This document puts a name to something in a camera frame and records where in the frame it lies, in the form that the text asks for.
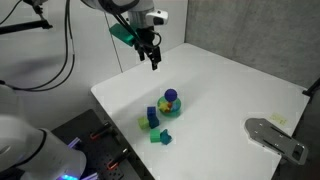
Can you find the purple ridged toy ball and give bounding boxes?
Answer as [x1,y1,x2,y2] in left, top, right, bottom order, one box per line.
[164,89,178,102]

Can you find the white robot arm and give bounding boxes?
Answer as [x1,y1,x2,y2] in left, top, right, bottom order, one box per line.
[0,0,169,180]

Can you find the royal blue toy block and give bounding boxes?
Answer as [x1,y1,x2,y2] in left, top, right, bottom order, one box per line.
[147,106,156,117]

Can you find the dark teal toy block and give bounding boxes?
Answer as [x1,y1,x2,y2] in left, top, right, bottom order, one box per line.
[148,116,160,129]

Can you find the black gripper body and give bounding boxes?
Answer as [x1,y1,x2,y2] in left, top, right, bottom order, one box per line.
[135,27,162,54]

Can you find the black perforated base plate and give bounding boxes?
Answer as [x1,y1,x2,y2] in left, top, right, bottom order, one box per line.
[52,109,155,180]

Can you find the green wrist camera box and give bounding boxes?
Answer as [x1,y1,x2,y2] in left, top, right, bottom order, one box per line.
[109,23,137,47]

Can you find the lower red-black toggle clamp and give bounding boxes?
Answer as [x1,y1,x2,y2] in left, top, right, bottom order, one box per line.
[107,148,129,170]

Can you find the lime green toy cube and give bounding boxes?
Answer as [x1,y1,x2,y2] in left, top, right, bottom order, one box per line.
[138,117,149,129]

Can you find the grey metal mounting plate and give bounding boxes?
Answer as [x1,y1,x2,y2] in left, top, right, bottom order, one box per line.
[244,118,309,165]

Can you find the black hanging cables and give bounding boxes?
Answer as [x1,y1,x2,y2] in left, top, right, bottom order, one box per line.
[0,0,76,93]

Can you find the orange toy in bowl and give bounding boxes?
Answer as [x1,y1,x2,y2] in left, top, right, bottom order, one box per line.
[167,102,173,110]

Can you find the yellow toy in bowl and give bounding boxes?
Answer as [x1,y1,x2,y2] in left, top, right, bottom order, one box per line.
[159,102,170,112]

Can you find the upper red-black toggle clamp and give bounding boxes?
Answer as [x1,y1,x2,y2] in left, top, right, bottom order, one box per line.
[90,123,111,140]

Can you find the red-black toggle clamp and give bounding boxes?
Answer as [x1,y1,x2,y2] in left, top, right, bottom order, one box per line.
[107,148,129,170]
[90,123,111,140]

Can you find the green translucent bowl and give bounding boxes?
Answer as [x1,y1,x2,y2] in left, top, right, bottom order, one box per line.
[157,96,182,117]

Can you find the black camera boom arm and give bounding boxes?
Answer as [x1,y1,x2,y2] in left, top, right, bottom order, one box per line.
[0,0,52,35]

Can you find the yellow sticky note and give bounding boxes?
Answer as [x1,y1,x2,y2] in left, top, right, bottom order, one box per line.
[270,113,287,125]

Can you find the teal notched toy block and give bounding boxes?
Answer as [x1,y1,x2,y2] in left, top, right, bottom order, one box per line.
[160,129,172,145]

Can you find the black clamp at table edge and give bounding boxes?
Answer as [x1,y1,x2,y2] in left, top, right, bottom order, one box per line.
[302,78,320,102]

